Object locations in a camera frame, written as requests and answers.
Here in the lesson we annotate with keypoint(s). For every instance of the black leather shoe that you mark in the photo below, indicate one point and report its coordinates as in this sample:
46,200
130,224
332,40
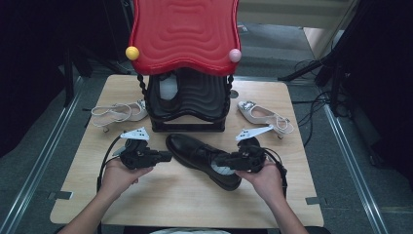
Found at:
185,146
168,87

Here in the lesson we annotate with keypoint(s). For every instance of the red and black shoe rack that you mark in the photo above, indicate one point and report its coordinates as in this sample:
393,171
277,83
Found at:
185,32

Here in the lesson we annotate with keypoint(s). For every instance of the grey tape tab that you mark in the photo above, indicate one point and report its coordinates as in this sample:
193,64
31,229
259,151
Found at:
61,195
313,200

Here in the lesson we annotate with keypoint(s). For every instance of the dark curtain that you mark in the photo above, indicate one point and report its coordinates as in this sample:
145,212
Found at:
29,65
386,81

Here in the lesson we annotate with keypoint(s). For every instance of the round grey sticker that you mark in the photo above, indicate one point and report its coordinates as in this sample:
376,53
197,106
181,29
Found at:
233,94

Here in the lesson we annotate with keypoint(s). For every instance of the white slingback heeled shoe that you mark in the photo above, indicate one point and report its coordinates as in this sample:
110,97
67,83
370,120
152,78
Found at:
138,112
250,112

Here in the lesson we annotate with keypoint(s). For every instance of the person's left hand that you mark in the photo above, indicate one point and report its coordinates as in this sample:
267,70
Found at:
117,178

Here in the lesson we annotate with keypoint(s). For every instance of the metal floor rail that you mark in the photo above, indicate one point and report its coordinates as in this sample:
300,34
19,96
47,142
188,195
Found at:
42,162
259,79
354,169

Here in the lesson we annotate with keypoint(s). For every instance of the person's grey clothing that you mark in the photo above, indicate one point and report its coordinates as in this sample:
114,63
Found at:
191,231

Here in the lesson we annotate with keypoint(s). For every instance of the person's right hand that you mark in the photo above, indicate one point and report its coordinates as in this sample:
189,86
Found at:
269,182

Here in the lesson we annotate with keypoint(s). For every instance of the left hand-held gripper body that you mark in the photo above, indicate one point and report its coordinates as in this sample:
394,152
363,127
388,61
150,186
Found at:
136,156

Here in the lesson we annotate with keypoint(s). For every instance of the beige wooden furniture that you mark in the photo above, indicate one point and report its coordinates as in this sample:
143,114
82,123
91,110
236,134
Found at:
292,16

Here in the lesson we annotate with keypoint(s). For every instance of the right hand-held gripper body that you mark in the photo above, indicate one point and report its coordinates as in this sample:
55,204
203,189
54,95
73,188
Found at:
253,156

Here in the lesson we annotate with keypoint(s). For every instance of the black metal stand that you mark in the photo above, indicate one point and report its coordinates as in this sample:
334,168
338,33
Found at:
68,81
311,66

